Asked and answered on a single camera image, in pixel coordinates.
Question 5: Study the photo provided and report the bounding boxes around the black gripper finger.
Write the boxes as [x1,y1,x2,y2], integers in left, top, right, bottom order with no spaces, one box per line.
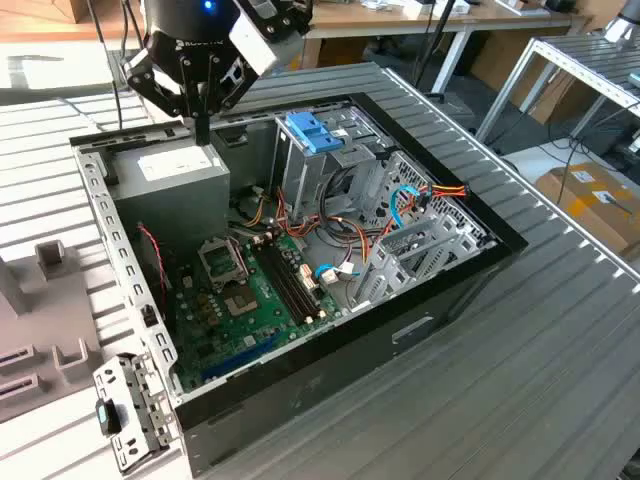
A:
[121,49,204,147]
[201,49,261,147]

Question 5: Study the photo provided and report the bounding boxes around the grey metal disk bay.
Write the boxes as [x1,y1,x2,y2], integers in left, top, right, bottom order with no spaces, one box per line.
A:
[349,214,499,314]

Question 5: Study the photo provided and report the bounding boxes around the blue plastic bay latch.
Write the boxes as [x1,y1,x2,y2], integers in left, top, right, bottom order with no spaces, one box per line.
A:
[285,111,346,155]

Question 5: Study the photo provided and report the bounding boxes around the grey metal drive cage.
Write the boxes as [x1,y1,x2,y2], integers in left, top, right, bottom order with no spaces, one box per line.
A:
[272,107,396,226]

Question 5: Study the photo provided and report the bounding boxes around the grey power supply unit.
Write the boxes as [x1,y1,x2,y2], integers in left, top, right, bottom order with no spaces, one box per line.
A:
[107,137,232,261]

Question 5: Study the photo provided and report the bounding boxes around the metal socket cover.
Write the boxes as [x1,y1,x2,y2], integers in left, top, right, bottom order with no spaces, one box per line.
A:
[197,238,251,294]

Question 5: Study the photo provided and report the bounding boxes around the long wooden desk white legs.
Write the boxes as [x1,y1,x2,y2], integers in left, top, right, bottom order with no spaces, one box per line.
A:
[299,0,596,96]

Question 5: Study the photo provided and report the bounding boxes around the black RAM slot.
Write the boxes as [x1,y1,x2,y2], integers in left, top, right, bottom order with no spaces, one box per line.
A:
[251,237,314,325]
[264,232,329,321]

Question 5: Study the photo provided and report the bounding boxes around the black stand pole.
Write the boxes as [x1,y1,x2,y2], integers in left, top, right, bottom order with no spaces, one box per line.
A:
[412,0,459,99]

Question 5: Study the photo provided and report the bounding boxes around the CPU socket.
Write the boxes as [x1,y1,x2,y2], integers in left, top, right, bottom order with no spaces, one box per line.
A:
[219,282,264,321]

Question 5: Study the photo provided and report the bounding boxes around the green motherboard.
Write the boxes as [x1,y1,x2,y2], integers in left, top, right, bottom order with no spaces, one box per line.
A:
[167,232,346,396]

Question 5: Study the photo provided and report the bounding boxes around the grey parts rack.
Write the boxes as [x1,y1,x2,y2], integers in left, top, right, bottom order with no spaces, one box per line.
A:
[0,238,109,426]

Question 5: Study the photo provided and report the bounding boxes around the blue expansion slot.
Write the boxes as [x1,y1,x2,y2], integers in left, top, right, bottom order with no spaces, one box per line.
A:
[199,332,284,384]

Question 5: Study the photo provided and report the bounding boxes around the black open PC case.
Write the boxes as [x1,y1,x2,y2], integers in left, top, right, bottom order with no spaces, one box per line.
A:
[68,92,530,479]

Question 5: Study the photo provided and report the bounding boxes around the black latch teal sticker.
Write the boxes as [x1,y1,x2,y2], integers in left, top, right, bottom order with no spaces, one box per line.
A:
[94,399,124,436]

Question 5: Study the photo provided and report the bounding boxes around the cardboard box white labels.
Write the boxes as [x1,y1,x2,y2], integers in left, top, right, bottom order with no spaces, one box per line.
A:
[533,160,640,261]

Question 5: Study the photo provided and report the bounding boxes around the black electronic box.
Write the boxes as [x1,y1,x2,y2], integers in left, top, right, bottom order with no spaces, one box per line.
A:
[589,122,640,159]

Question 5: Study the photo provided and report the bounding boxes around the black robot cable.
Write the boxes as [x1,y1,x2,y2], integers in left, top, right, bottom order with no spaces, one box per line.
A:
[91,0,149,132]

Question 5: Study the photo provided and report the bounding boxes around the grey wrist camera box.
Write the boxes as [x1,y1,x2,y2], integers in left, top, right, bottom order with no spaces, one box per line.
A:
[228,8,307,77]

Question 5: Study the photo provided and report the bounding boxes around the orange yellow wire bundle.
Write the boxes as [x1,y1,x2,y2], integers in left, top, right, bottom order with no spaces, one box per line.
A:
[227,184,381,266]

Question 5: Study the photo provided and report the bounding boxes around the red twisted fan wire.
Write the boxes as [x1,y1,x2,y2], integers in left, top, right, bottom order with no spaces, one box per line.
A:
[137,223,170,316]

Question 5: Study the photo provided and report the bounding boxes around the blue data wire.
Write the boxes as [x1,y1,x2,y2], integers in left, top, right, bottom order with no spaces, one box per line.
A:
[387,184,421,236]

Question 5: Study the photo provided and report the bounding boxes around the blue wire white connector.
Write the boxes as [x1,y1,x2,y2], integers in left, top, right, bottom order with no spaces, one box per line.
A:
[313,262,360,287]

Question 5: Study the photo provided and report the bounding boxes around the multicolour power wire black plug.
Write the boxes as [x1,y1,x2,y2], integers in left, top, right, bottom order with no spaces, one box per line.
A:
[413,182,472,202]

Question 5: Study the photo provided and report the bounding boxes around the aluminium frame slat table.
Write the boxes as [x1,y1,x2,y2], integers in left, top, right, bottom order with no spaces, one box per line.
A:
[474,33,640,151]

